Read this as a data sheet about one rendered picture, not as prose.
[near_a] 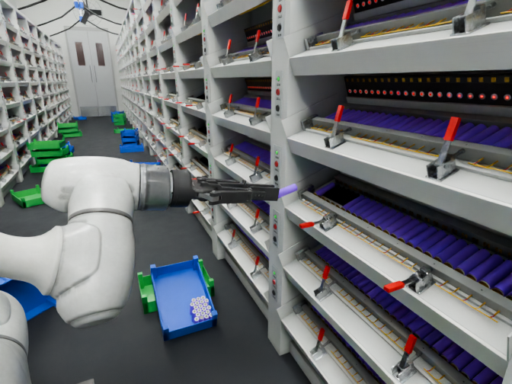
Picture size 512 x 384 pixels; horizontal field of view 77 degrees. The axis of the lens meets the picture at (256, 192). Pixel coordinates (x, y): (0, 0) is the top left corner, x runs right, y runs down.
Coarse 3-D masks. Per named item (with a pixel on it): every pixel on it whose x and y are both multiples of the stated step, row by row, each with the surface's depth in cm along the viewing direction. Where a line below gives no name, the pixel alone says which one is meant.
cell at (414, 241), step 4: (428, 228) 65; (432, 228) 65; (424, 232) 64; (428, 232) 64; (432, 232) 64; (416, 236) 64; (420, 236) 64; (424, 236) 64; (428, 236) 64; (412, 240) 64; (416, 240) 63; (420, 240) 64; (412, 244) 63; (416, 244) 63
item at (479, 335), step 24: (312, 192) 95; (288, 216) 96; (312, 216) 86; (456, 216) 64; (336, 240) 74; (360, 240) 72; (360, 264) 68; (384, 264) 63; (408, 288) 57; (432, 288) 55; (432, 312) 53; (456, 312) 50; (480, 312) 49; (456, 336) 50; (480, 336) 46; (504, 336) 45; (480, 360) 47; (504, 360) 43
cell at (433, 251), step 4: (448, 236) 61; (452, 236) 61; (440, 240) 62; (444, 240) 61; (448, 240) 61; (452, 240) 61; (456, 240) 61; (436, 244) 61; (440, 244) 60; (444, 244) 60; (448, 244) 61; (428, 248) 61; (432, 248) 60; (436, 248) 60; (440, 248) 60; (444, 248) 60; (428, 252) 60; (432, 252) 60; (436, 252) 60; (432, 256) 60
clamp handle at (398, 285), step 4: (416, 276) 55; (404, 280) 55; (408, 280) 55; (412, 280) 55; (416, 280) 55; (388, 284) 54; (392, 284) 54; (396, 284) 54; (400, 284) 54; (404, 284) 54; (408, 284) 54; (384, 288) 53; (388, 288) 53; (392, 288) 53; (396, 288) 53; (400, 288) 54; (388, 292) 53
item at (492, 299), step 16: (304, 192) 93; (320, 208) 86; (336, 208) 81; (352, 224) 75; (368, 224) 72; (384, 240) 66; (416, 256) 59; (432, 272) 57; (448, 272) 54; (464, 288) 52; (480, 288) 50; (496, 304) 47
